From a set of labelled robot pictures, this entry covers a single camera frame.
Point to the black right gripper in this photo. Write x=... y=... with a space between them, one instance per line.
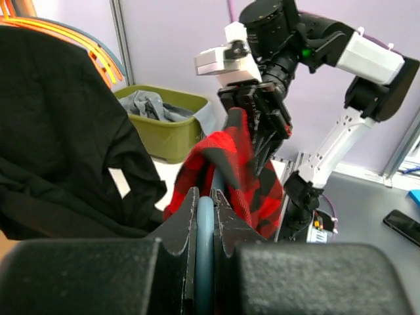
x=268 y=120

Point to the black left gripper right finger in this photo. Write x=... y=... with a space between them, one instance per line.
x=255 y=276

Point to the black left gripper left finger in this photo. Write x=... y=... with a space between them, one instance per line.
x=152 y=275

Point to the red black plaid shirt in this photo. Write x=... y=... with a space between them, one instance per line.
x=257 y=199

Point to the teal hanger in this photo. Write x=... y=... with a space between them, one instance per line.
x=115 y=64
x=204 y=287

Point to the grey button shirt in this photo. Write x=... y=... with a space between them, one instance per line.
x=151 y=105

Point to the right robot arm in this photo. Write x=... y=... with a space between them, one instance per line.
x=315 y=101

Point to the black shirt on hanger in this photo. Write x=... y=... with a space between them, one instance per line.
x=72 y=163

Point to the orange plastic hanger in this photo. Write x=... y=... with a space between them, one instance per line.
x=99 y=67

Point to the teal empty hanger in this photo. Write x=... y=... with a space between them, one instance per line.
x=115 y=64

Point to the green plastic basket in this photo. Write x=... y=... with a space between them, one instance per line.
x=170 y=141

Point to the black smartphone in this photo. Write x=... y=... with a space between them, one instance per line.
x=404 y=226

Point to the aluminium corner profile right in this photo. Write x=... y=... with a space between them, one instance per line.
x=120 y=29

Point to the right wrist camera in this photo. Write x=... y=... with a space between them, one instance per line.
x=230 y=63

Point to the wooden rack frame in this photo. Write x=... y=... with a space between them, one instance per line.
x=14 y=8

